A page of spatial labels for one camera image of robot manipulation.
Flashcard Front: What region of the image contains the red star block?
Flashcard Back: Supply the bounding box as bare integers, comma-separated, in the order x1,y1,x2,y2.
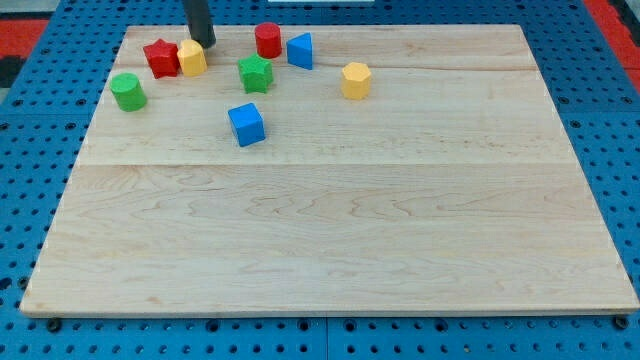
143,39,180,79

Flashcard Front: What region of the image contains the red cylinder block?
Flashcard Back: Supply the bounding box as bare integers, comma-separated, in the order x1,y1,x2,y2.
254,22,282,59

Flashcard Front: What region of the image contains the light wooden board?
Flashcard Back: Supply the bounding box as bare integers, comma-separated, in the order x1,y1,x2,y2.
20,25,639,318

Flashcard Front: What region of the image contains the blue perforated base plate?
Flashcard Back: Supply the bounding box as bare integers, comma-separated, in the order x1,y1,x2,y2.
1,0,639,359

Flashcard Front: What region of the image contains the yellow heart block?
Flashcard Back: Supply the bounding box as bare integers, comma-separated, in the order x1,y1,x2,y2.
177,39,208,77

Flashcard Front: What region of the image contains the yellow hexagon block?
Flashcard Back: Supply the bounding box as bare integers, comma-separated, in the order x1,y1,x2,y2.
341,62,371,100

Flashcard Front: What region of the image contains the green star block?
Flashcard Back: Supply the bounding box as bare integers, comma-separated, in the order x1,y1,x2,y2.
237,53,273,93

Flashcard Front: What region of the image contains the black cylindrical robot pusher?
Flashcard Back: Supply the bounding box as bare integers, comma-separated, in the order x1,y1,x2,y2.
182,0,216,49

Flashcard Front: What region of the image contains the blue triangle block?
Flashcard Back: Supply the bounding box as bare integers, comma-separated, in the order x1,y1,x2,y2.
286,33,313,70

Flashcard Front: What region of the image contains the green cylinder block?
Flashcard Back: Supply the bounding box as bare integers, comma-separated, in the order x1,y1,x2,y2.
109,73,147,112

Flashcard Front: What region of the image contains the blue cube block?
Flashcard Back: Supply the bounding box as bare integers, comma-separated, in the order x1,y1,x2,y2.
227,103,266,147

